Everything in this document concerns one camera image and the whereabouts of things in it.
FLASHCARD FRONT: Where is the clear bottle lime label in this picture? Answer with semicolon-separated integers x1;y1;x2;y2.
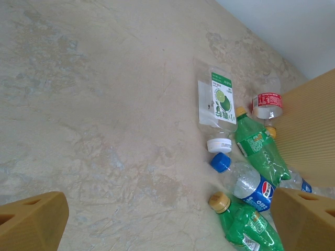
193;59;238;154

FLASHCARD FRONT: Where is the green bottle yellow cap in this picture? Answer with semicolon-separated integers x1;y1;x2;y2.
208;191;285;251
234;106;293;181

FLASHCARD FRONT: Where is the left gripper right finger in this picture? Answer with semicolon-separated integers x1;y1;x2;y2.
271;187;335;251

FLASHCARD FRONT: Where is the clear bottle blue Pepsi label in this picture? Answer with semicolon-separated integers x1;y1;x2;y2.
210;152;277;212
281;169;315;196

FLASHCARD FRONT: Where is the clear bottle red label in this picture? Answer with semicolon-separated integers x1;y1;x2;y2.
251;74;285;139

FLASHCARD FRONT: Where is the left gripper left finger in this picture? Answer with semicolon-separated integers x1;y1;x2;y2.
0;191;70;251

